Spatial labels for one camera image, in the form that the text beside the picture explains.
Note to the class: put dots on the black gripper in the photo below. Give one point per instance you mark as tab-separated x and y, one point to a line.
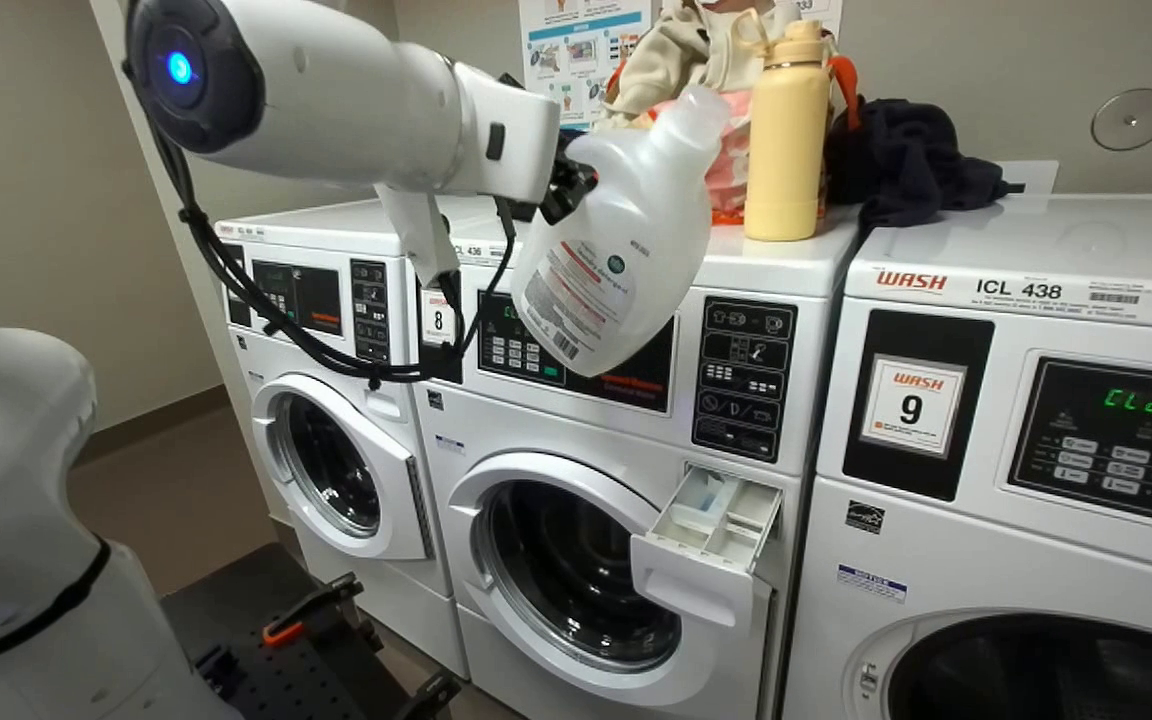
568	181

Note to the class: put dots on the machine eight round door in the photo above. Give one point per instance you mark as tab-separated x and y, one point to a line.
619	499

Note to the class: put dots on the white round washer door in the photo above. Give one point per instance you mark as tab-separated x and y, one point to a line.
402	507

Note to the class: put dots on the white washing machine number nine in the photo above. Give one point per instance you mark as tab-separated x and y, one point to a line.
949	544

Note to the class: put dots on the pictogram instruction wall poster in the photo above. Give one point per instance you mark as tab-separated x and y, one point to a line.
577	52

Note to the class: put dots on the white front-load washing machine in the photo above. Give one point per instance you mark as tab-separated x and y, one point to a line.
323	224

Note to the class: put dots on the yellow insulated water bottle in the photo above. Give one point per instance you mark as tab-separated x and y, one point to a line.
787	144

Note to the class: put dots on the beige cloth garment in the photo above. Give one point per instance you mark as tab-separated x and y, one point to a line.
683	45

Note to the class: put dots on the white laundry detergent bottle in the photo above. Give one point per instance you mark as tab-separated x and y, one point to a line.
601	282

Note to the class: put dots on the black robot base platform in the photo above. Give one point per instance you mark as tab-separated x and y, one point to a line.
242	627

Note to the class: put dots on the white washing machine number eight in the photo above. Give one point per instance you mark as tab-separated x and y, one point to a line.
629	426

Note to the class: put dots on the black clothing pile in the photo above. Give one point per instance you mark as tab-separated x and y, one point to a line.
909	160

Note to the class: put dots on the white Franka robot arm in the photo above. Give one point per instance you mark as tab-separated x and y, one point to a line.
336	92

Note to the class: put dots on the round white wall plate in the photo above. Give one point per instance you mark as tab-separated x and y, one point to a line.
1132	117

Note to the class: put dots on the white soap dispenser drawer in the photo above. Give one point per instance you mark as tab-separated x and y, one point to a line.
683	587

